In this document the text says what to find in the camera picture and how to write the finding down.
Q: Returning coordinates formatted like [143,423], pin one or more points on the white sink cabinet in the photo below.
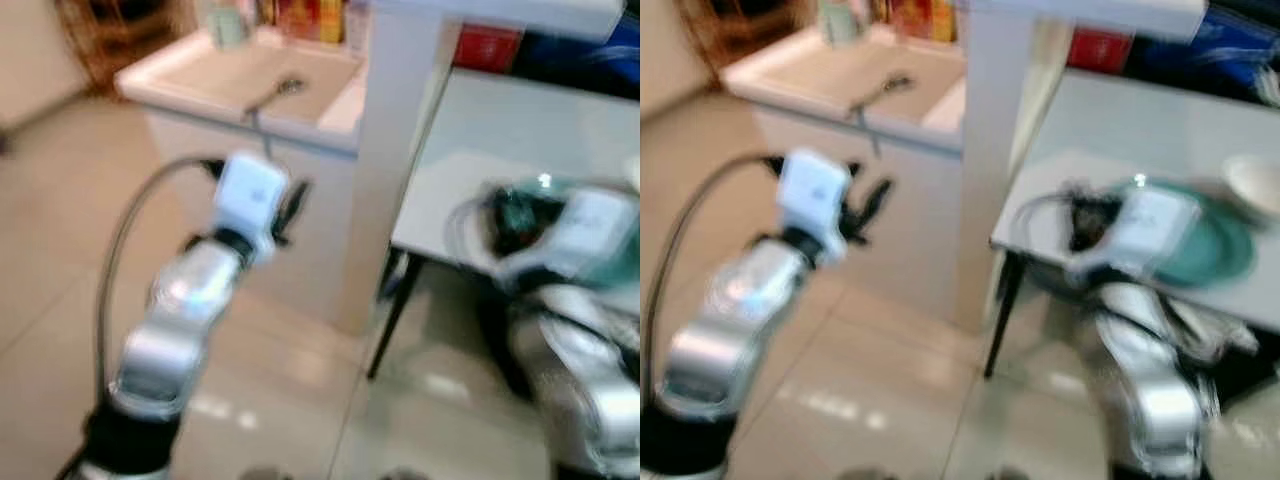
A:
[230,80]
[830,85]

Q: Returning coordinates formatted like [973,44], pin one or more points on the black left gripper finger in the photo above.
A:
[297,200]
[877,198]

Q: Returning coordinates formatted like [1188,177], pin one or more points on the red box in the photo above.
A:
[487,48]
[1100,50]

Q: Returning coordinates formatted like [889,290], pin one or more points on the metal sink faucet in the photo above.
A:
[880,92]
[272,95]

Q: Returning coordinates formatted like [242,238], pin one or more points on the pale green cup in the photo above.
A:
[840,22]
[227,27]

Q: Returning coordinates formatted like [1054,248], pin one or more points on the white bowl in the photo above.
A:
[1258,185]

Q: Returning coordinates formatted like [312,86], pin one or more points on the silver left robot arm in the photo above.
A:
[180,310]
[730,320]

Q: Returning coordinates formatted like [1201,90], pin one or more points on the blue bag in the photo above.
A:
[1210,55]
[585,55]

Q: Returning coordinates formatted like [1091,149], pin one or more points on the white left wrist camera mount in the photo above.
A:
[250,198]
[812,200]

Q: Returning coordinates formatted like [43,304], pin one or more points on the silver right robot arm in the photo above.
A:
[1150,380]
[585,370]

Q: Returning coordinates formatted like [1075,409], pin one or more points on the brown wicker shelf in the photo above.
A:
[115,35]
[745,30]

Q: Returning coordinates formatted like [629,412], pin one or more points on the black table leg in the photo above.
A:
[392,320]
[1002,315]

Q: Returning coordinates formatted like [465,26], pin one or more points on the yellow and red bottles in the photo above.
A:
[305,20]
[920,18]

